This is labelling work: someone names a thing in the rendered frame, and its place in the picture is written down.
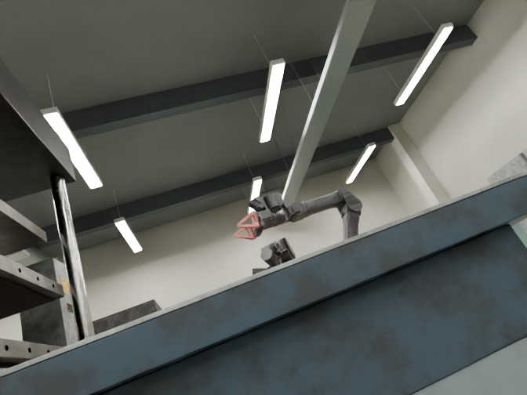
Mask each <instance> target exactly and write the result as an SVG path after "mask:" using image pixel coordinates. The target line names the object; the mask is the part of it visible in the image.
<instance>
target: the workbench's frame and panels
mask: <svg viewBox="0 0 527 395"><path fill-rule="evenodd" d="M524 219H527V176H523V177H521V178H518V179H515V180H512V181H510V182H508V183H505V184H502V185H500V186H498V187H494V188H492V189H490V190H487V191H484V192H481V193H480V194H476V195H474V196H471V197H468V198H466V199H463V200H461V201H458V202H456V203H453V204H451V205H447V206H445V207H443V208H440V209H437V210H435V211H433V212H429V213H427V214H425V215H422V216H419V217H416V218H415V219H411V220H409V221H406V222H404V223H401V224H398V225H396V226H393V227H391V228H388V229H386V230H382V231H380V232H378V233H375V234H372V235H370V236H368V237H364V238H362V239H360V240H357V241H354V242H351V243H350V244H347V245H344V246H341V247H339V248H336V249H333V250H331V251H329V252H326V253H323V254H321V255H317V256H315V257H313V258H310V259H307V260H305V261H303V262H300V263H297V264H295V265H292V266H289V267H286V268H285V269H282V270H279V271H276V272H274V273H272V274H268V275H266V276H264V277H260V278H258V279H256V280H254V281H250V282H248V283H245V284H242V285H239V286H238V287H235V288H232V289H229V290H227V291H225V292H221V293H220V294H217V295H214V296H211V297H209V298H207V299H203V300H201V301H199V302H196V303H193V304H191V305H189V306H185V307H183V308H180V309H178V310H174V311H173V312H170V313H167V314H164V315H162V316H160V317H156V318H154V319H152V320H149V321H146V322H144V323H142V324H138V325H136V326H133V327H131V328H128V329H126V330H123V331H121V332H118V333H115V334H113V335H109V336H108V337H105V338H103V339H99V340H97V341H95V342H91V343H89V344H87V345H84V346H81V347H79V348H77V349H74V350H71V351H68V352H66V353H63V354H61V355H58V356H56V357H53V358H50V359H48V360H46V361H43V362H40V363H37V364H34V365H32V366H30V367H27V368H24V369H22V370H19V371H16V372H14V373H12V374H9V375H6V376H3V377H1V378H0V395H527V248H526V247H525V245H524V244H523V243H522V241H521V239H520V238H519V237H518V235H517V234H516V233H515V232H514V230H513V229H512V226H513V225H515V224H517V223H519V222H521V221H522V220H524Z"/></svg>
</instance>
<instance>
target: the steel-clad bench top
mask: <svg viewBox="0 0 527 395"><path fill-rule="evenodd" d="M523 176H527V171H524V172H521V173H518V174H517V175H514V176H511V177H508V178H506V179H502V180H501V181H498V182H495V183H492V184H490V185H488V186H485V187H482V188H480V189H477V190H474V191H471V192H469V193H467V194H464V195H461V196H459V197H455V198H453V199H451V200H448V201H445V202H442V203H441V204H438V205H435V206H432V207H430V208H426V209H424V210H422V211H419V212H416V213H414V214H412V215H409V216H406V217H404V218H401V219H398V220H395V221H393V222H391V223H388V224H385V225H383V226H379V227H377V228H375V229H372V230H369V231H366V232H365V233H362V234H359V235H356V236H354V237H350V238H348V239H346V240H344V241H340V242H338V243H335V244H333V245H330V246H328V247H325V248H322V249H319V250H317V251H315V252H312V253H309V254H306V255H303V256H301V257H299V258H296V259H293V260H290V261H288V262H286V263H283V264H280V265H278V266H274V267H272V268H270V269H268V270H264V271H262V272H259V273H258V274H254V275H252V276H249V277H246V278H243V279H241V280H239V281H236V282H233V283H230V284H227V285H225V286H223V287H220V288H217V289H214V290H212V291H210V292H206V293H204V294H202V295H199V296H196V297H194V298H192V299H188V300H186V301H183V302H181V303H177V304H176V305H173V306H170V307H167V308H165V309H163V310H159V311H157V312H154V313H151V314H149V315H147V316H144V317H141V318H139V319H136V320H134V321H130V322H128V323H126V324H123V325H120V326H118V327H116V328H112V329H110V330H107V331H105V332H101V333H100V334H97V335H94V336H91V337H89V338H87V339H83V340H81V341H79V342H75V343H73V344H71V345H68V346H65V347H63V348H60V349H58V350H54V351H52V352H50V353H47V354H44V355H41V356H40V357H36V358H34V359H31V360H29V361H25V362H23V363H21V364H18V365H15V366H13V367H11V368H7V369H5V370H3V371H0V378H1V377H3V376H6V375H9V374H12V373H14V372H16V371H19V370H22V369H24V368H27V367H30V366H32V365H34V364H37V363H40V362H43V361H46V360H48V359H50V358H53V357H56V356H58V355H61V354H63V353H66V352H68V351H71V350H74V349H77V348H79V347H81V346H84V345H87V344H89V343H91V342H95V341H97V340H99V339H103V338H105V337H108V336H109V335H113V334H115V333H118V332H121V331H123V330H126V329H128V328H131V327H133V326H136V325H138V324H142V323H144V322H146V321H149V320H152V319H154V318H156V317H160V316H162V315H164V314H167V313H170V312H173V311H174V310H178V309H180V308H183V307H185V306H189V305H191V304H193V303H196V302H199V301H201V300H203V299H207V298H209V297H211V296H214V295H217V294H220V293H221V292H225V291H227V290H229V289H232V288H235V287H238V286H239V285H242V284H245V283H248V282H250V281H254V280H256V279H258V278H260V277H264V276H266V275H268V274H272V273H274V272H276V271H279V270H282V269H285V268H286V267H289V266H292V265H295V264H297V263H300V262H303V261H305V260H307V259H310V258H313V257H315V256H317V255H321V254H323V253H326V252H329V251H331V250H333V249H336V248H339V247H341V246H344V245H347V244H350V243H351V242H354V241H357V240H360V239H362V238H364V237H368V236H370V235H372V234H375V233H378V232H380V231H382V230H386V229H388V228H391V227H393V226H396V225H398V224H401V223H404V222H406V221H409V220H411V219H415V218H416V217H419V216H422V215H425V214H427V213H429V212H433V211H435V210H437V209H440V208H443V207H445V206H447V205H451V204H453V203H456V202H458V201H461V200H463V199H466V198H469V197H471V196H474V195H476V194H480V193H481V192H484V191H487V190H490V189H492V188H494V187H498V186H500V185H502V184H505V183H508V182H510V181H512V180H515V179H518V178H521V177H523Z"/></svg>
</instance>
